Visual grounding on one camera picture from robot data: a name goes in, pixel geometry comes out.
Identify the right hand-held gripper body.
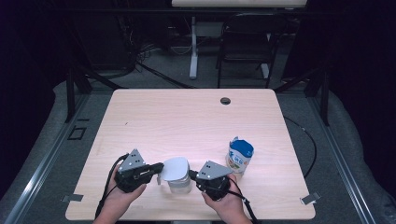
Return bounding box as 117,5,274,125
195,160,233,202

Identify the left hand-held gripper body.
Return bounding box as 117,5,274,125
113,147,157,194

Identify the clear pitcher with grey lid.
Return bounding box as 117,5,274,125
157,156,193,195

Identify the white and blue milk carton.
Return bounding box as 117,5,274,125
225,135,255,175

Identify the person's right hand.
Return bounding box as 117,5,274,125
201,174,248,219

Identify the person's left hand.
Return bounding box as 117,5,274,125
100,165,148,217

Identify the grey tape strip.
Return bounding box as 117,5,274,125
300,191,321,205
61,193,84,203

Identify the black metal stand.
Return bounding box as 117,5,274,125
274,66,331,127
64,66,125,124

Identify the black folding chair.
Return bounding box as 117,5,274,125
216,12,289,89

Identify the white standing desk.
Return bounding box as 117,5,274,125
171,0,308,80

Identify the left hand-held gripper black cable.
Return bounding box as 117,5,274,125
94,152,130,220

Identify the hand-held gripper black cable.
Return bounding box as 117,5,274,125
226,176,260,224
94,152,130,220

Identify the right hand-held gripper black cable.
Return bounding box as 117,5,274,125
226,176,260,224

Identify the aluminium floor rail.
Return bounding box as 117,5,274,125
3,92,92,224
307,96,378,224

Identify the thick black floor cable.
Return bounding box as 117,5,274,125
134,60,195,90

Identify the thin black floor cable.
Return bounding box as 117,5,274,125
283,115,318,180

